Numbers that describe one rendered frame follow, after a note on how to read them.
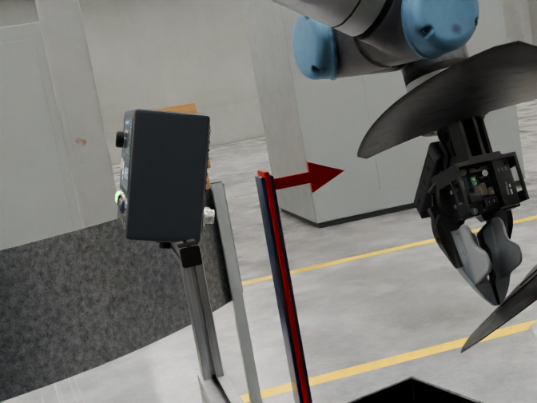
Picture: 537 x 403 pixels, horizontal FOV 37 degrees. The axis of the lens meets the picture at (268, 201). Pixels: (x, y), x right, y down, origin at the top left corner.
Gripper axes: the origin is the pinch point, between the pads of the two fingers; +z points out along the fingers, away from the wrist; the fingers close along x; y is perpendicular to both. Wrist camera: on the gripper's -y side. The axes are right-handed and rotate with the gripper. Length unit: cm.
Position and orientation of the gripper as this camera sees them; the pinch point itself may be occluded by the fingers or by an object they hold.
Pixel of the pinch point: (491, 293)
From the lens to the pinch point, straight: 91.4
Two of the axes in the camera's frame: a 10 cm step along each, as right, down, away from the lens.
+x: 9.6, -2.0, 2.1
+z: 2.3, 9.6, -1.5
